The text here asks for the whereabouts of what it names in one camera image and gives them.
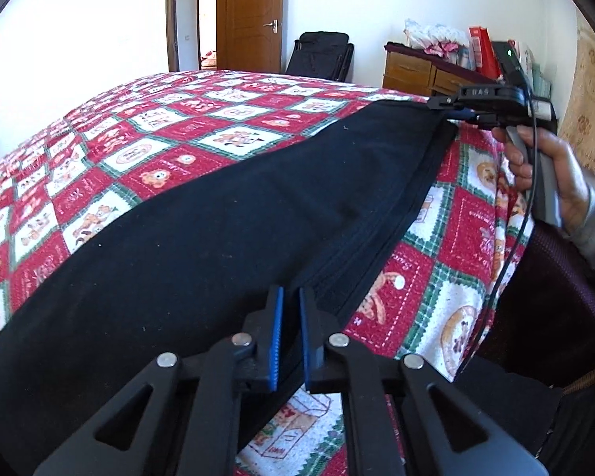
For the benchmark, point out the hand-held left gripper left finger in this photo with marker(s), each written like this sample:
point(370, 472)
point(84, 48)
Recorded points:
point(276, 342)

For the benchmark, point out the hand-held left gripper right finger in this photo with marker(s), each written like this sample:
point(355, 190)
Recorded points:
point(305, 342)

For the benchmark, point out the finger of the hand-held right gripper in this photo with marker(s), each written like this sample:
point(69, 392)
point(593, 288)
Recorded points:
point(463, 114)
point(444, 100)

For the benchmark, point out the black pants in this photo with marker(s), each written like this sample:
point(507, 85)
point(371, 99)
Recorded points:
point(203, 233)

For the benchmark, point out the person's right forearm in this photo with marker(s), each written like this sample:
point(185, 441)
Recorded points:
point(592, 228)

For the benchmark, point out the person's right hand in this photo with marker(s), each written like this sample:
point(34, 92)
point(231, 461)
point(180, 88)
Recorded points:
point(560, 173)

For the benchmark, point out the pale green boxes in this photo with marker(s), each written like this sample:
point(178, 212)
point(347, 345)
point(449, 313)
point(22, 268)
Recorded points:
point(538, 72)

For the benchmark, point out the brown wooden dresser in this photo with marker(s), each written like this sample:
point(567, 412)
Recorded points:
point(409, 72)

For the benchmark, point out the red box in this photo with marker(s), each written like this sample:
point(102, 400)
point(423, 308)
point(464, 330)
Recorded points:
point(483, 52)

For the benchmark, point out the pink white cloth bundle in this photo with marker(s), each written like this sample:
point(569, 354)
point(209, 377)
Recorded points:
point(434, 37)

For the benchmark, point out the black folding chair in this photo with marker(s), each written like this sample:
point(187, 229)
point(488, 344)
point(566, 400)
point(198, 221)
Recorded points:
point(320, 54)

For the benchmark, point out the brown wooden door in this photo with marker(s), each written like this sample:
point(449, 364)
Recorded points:
point(250, 39)

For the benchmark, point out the red checkered printed blanket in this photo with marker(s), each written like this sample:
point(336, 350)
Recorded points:
point(228, 94)

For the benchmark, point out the person's dark clothing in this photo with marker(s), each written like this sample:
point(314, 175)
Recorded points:
point(550, 317)

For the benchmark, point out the beige patterned wall hanging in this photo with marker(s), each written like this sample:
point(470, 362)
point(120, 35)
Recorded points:
point(585, 99)

